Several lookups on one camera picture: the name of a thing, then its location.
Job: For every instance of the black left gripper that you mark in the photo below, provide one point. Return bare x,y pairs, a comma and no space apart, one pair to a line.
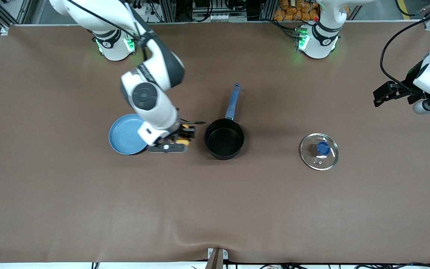
408,83

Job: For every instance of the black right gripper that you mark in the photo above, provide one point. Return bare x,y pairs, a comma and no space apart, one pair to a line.
181,131

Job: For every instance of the yellow potato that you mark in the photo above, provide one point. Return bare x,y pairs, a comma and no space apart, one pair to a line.
183,142

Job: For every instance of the glass lid with blue knob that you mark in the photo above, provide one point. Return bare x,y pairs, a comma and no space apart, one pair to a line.
323,148

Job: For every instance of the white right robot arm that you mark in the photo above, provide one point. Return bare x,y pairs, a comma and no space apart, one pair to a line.
151,97

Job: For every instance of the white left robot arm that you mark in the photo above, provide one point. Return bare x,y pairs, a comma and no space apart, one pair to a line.
319,41

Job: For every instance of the round blue plate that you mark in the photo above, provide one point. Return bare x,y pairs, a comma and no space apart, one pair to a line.
123,134

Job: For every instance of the small electronics box with connectors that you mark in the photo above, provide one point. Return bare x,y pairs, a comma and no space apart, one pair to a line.
300,35

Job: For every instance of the white power strip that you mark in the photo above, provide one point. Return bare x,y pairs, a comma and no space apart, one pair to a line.
209,17

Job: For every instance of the bag of orange buns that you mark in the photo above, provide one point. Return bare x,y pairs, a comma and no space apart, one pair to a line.
293,11

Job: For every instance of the metal table edge bracket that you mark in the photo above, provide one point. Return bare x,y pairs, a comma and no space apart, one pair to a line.
217,257

